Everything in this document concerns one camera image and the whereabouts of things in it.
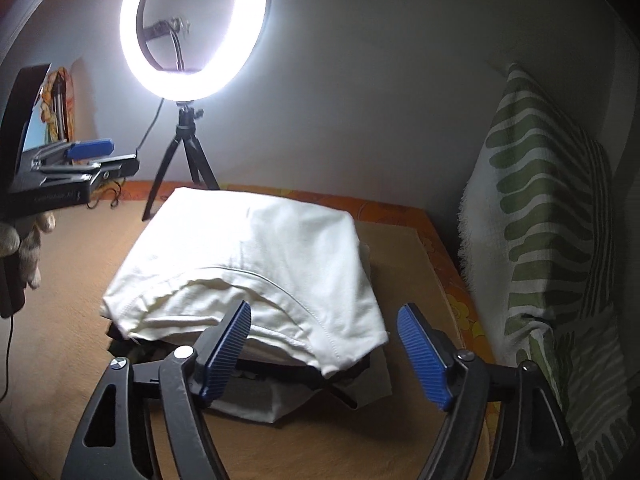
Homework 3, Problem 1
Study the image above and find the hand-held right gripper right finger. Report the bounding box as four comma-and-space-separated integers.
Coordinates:
396, 302, 586, 480

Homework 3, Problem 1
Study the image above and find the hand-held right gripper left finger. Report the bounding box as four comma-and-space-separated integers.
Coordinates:
60, 300, 253, 480

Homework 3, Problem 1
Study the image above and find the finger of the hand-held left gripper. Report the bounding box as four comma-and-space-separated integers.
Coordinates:
37, 149, 142, 183
30, 137, 115, 167

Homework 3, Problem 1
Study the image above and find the white garment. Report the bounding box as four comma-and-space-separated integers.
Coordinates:
101, 186, 390, 380

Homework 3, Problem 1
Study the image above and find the person's left hand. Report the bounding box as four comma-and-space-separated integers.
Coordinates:
0, 210, 57, 291

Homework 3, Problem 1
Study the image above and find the black folded stand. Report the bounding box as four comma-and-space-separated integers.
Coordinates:
52, 72, 74, 144

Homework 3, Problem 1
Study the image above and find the colourful printed cloth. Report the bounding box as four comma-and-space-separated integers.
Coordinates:
39, 64, 79, 144

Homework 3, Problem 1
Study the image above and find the black tripod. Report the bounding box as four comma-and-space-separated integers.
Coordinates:
141, 101, 221, 222

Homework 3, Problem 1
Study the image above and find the black gooseneck holder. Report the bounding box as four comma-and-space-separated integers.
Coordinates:
142, 16, 194, 74

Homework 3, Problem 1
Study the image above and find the green patterned pillow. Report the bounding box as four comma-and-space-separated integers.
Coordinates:
457, 62, 634, 480

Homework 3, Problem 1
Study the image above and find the black cable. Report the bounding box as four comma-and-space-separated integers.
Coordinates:
0, 316, 17, 402
92, 99, 167, 209

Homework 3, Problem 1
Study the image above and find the white cloth with straps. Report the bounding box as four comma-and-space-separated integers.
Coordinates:
209, 242, 394, 426

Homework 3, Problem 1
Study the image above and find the white ring light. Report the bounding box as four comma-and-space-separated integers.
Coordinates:
119, 0, 273, 99

